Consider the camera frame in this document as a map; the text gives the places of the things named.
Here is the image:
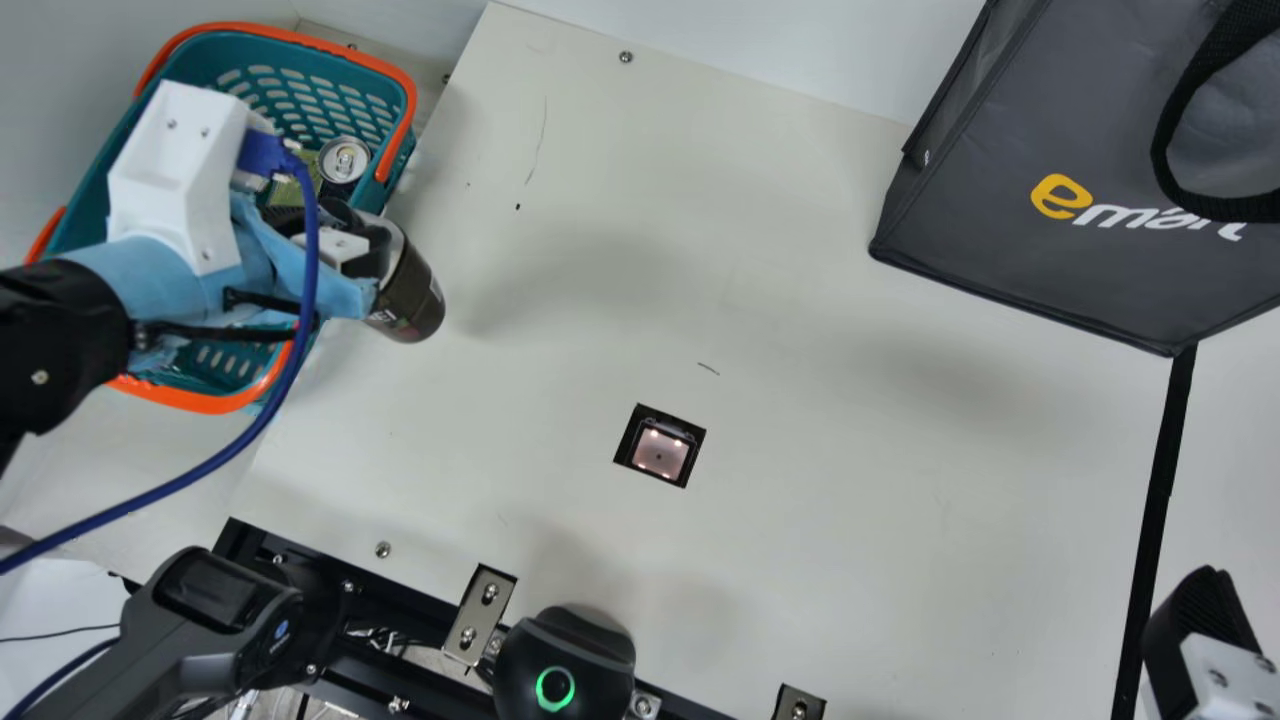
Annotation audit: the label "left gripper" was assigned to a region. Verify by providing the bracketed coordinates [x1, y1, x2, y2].
[60, 192, 402, 326]

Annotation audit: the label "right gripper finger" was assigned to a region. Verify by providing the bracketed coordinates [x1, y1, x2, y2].
[1140, 565, 1280, 720]

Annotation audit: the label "dark coffee bottle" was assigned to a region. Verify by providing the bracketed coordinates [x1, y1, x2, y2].
[330, 200, 447, 344]

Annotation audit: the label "can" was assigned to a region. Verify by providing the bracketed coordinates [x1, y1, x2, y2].
[317, 136, 374, 187]

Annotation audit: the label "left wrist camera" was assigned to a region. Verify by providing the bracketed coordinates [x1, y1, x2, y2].
[106, 80, 277, 278]

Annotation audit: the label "small square scanner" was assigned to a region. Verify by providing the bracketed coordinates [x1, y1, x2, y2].
[613, 403, 707, 489]

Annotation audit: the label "dark grey bag with straps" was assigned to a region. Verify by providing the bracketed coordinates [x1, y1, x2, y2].
[868, 0, 1280, 358]

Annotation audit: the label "black strip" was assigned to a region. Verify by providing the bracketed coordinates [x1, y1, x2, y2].
[1112, 343, 1199, 720]

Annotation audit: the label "teal shopping basket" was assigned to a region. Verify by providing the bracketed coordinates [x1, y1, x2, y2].
[25, 22, 419, 416]

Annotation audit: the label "black device with green light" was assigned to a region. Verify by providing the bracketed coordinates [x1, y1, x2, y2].
[493, 605, 638, 717]

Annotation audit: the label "blue cable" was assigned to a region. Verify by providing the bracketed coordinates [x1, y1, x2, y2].
[0, 128, 322, 577]
[3, 640, 121, 720]

